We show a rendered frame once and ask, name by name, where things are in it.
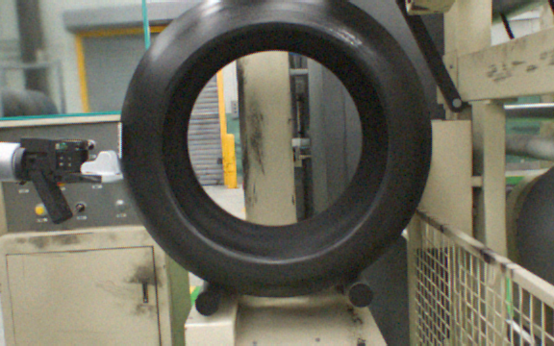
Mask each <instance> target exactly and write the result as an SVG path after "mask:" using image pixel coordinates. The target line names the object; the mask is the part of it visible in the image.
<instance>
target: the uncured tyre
mask: <svg viewBox="0 0 554 346"><path fill-rule="evenodd" d="M268 51H281V52H289V53H294V54H298V55H301V56H304V57H307V58H309V59H311V60H313V61H315V62H317V63H319V64H321V65H322V66H324V67H325V68H326V69H328V70H329V71H330V72H331V73H333V74H334V75H335V76H336V77H337V78H338V79H339V80H340V82H341V83H342V84H343V85H344V86H345V87H346V89H347V90H348V92H349V93H350V95H351V97H352V99H353V101H354V103H355V105H356V108H357V111H358V116H359V120H360V126H361V151H360V156H359V160H358V163H357V166H356V172H355V174H354V176H353V178H352V180H351V182H350V184H348V186H347V187H346V189H345V190H344V192H343V193H342V194H341V195H340V197H339V198H338V199H337V200H336V201H335V202H334V203H333V204H331V205H330V206H329V207H328V208H326V209H325V210H323V211H322V212H320V213H318V214H317V215H315V216H313V217H311V218H309V219H307V220H304V221H301V222H298V223H294V224H289V225H283V226H267V225H260V224H255V223H252V222H248V221H245V220H243V219H240V218H238V217H236V216H234V215H233V214H231V213H229V212H228V211H226V210H224V209H223V207H221V206H220V205H219V204H218V203H217V202H216V201H215V200H214V199H213V198H212V197H211V196H210V195H209V194H208V192H207V191H206V190H205V189H204V187H203V186H202V185H201V184H200V183H199V181H198V179H197V177H196V175H195V173H194V170H193V168H192V165H191V161H190V157H189V147H188V131H189V120H190V116H191V113H192V110H193V107H194V105H195V102H196V100H197V98H198V96H199V95H200V93H201V91H202V90H203V88H204V87H205V86H206V85H207V84H208V83H209V81H210V80H211V79H212V78H213V77H214V76H215V75H216V74H217V73H218V72H219V71H220V70H221V69H222V68H224V67H225V66H227V65H228V64H230V63H232V62H234V61H236V60H238V59H241V58H243V57H246V56H249V55H252V54H256V53H261V52H268ZM119 123H120V124H121V158H119V163H120V169H121V174H122V179H123V182H124V184H125V187H126V190H127V193H128V196H129V199H130V201H131V203H132V206H133V208H134V210H135V212H136V214H137V216H138V218H139V220H140V222H141V224H142V225H143V227H144V228H145V230H146V231H147V232H148V233H149V234H150V236H152V237H153V239H154V240H155V241H156V242H157V243H158V244H159V246H160V247H161V248H162V249H163V250H164V251H165V252H166V253H167V254H168V255H169V257H170V258H172V259H173V260H174V261H175V262H176V263H178V264H179V265H180V266H182V267H183V268H184V269H186V270H187V271H188V272H189V273H191V274H192V275H194V276H196V277H197V278H199V279H201V280H203V281H205V282H207V283H209V284H212V285H217V286H218V287H221V288H224V289H227V290H230V291H234V292H237V293H241V294H246V295H251V296H259V297H292V296H299V295H305V294H310V293H314V292H317V291H319V290H323V289H326V288H329V287H331V286H334V285H336V284H337V285H339V284H342V283H344V282H346V281H348V280H350V279H352V278H353V277H355V276H357V275H358V274H360V273H362V271H364V270H365V269H367V268H368V267H369V266H370V265H371V264H372V263H373V262H375V261H376V260H378V259H379V258H380V257H382V256H383V255H384V254H385V253H386V252H387V251H388V250H389V248H390V247H391V246H392V244H393V243H394V242H395V241H396V240H397V239H398V238H399V237H400V236H401V235H402V234H403V232H404V231H405V230H406V228H407V227H408V225H409V223H410V222H411V220H412V217H413V215H414V213H415V211H416V208H417V206H418V203H419V201H420V198H421V196H422V193H423V190H424V188H425V185H426V182H427V179H428V174H429V169H430V163H431V156H432V126H431V118H430V112H429V108H428V103H427V99H426V96H425V93H424V90H423V87H422V84H421V81H420V80H419V76H418V74H417V72H416V69H415V67H414V65H413V64H412V62H411V60H410V58H409V57H408V55H407V54H406V52H405V51H404V49H403V48H402V47H401V45H400V44H399V43H398V41H397V40H396V39H395V38H394V37H393V35H392V34H391V33H390V32H389V31H388V30H387V29H386V28H385V27H384V26H383V25H382V24H381V23H380V22H379V21H377V20H376V19H375V18H374V17H373V16H370V14H368V13H367V12H365V11H364V10H362V9H361V8H359V7H358V6H356V5H354V4H352V3H351V2H349V1H347V0H204V1H203V2H201V3H199V4H197V5H195V6H194V7H192V8H191V9H189V10H188V11H186V12H184V13H183V14H180V15H179V16H178V17H176V18H175V19H174V20H173V21H172V22H171V23H169V24H168V25H167V26H166V27H165V28H164V29H163V30H162V31H161V32H160V33H159V36H158V37H157V38H156V39H155V40H154V42H153V43H152V44H151V45H150V47H149V48H148V50H147V51H146V53H145V54H144V56H143V57H142V59H141V60H140V62H139V64H138V67H137V68H136V70H135V72H134V74H133V76H132V78H131V80H130V83H129V85H128V87H127V90H126V93H125V96H124V100H123V104H122V108H121V113H120V118H119Z"/></svg>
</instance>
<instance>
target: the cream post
mask: <svg viewBox="0 0 554 346"><path fill-rule="evenodd" d="M235 65H236V77H237V92H238V108H239V137H240V146H241V166H242V180H243V194H244V209H245V221H248V222H252V223H255V224H260V225H267V226H283V225H289V224H294V223H297V220H296V202H295V184H294V168H293V150H292V133H291V115H290V82H289V64H288V52H281V51H268V52H261V53H256V54H252V55H249V56H246V57H243V58H241V59H238V60H236V61H235Z"/></svg>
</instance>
